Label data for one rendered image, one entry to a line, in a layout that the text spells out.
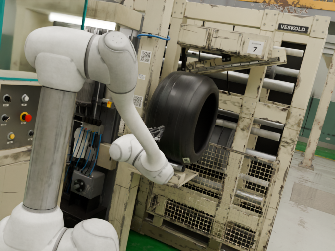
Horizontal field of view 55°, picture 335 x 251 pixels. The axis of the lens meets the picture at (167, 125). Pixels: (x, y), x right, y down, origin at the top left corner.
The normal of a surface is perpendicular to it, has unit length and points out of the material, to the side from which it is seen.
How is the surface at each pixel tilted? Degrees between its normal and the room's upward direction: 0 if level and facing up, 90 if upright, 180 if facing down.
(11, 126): 90
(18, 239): 82
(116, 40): 50
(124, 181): 90
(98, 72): 131
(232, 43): 90
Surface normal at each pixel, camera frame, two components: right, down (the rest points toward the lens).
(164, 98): -0.30, -0.32
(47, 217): 0.62, -0.47
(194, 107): 0.38, -0.07
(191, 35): -0.41, 0.08
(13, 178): 0.89, 0.25
